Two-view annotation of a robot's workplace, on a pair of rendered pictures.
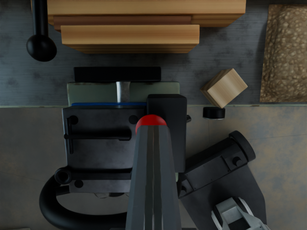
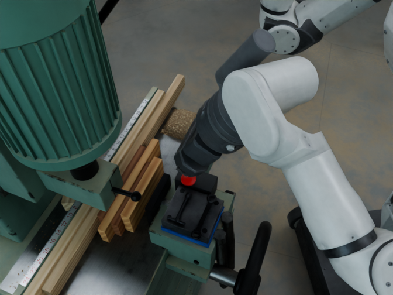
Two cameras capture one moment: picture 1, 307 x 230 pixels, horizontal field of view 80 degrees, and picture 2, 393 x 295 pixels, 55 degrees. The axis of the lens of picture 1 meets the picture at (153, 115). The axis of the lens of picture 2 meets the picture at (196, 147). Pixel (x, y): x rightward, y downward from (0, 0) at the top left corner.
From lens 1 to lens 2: 62 cm
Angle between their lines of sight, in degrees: 41
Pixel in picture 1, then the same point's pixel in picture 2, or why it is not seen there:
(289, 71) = not seen: hidden behind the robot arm
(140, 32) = (143, 181)
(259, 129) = not seen: hidden behind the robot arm
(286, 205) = not seen: outside the picture
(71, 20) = (118, 215)
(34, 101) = (146, 283)
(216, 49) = (169, 161)
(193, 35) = (157, 160)
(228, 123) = (277, 226)
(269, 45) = (181, 137)
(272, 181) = (376, 196)
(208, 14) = (151, 154)
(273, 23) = (169, 132)
